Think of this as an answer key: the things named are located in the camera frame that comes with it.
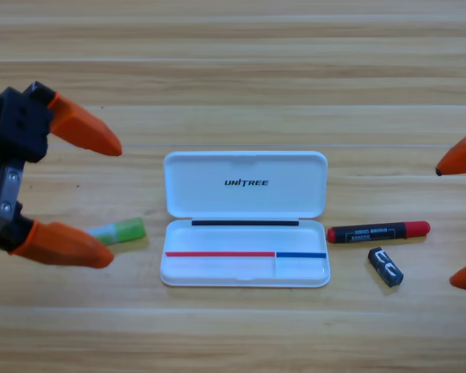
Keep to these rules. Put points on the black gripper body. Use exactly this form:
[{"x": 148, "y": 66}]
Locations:
[{"x": 21, "y": 120}]

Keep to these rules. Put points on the black eraser with white print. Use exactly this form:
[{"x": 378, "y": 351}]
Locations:
[{"x": 386, "y": 267}]

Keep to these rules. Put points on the red and black marker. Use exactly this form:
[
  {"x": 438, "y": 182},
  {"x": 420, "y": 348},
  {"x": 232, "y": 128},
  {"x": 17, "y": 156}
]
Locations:
[{"x": 373, "y": 232}]

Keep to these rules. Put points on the white Unitree pencil case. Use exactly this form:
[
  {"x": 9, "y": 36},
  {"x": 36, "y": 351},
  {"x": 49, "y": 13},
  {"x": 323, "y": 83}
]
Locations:
[{"x": 244, "y": 241}]

